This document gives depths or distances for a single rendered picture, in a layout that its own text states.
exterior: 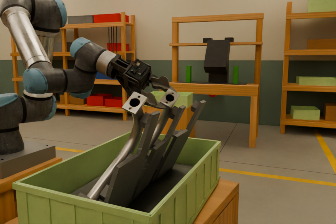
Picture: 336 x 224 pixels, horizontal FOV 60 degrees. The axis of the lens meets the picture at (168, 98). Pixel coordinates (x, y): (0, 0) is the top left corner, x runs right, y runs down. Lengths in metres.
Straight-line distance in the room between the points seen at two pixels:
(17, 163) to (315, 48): 4.83
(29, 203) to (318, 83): 4.93
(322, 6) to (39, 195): 5.05
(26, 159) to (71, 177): 0.31
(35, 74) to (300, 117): 4.87
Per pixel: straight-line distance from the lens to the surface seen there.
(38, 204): 0.86
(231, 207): 1.21
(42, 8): 1.24
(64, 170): 1.02
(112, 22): 6.17
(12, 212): 1.30
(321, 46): 5.40
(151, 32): 6.41
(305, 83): 5.34
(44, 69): 0.95
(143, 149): 0.78
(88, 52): 0.94
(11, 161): 1.26
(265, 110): 5.95
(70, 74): 0.97
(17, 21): 1.13
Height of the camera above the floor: 1.29
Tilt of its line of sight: 8 degrees down
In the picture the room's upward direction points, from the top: straight up
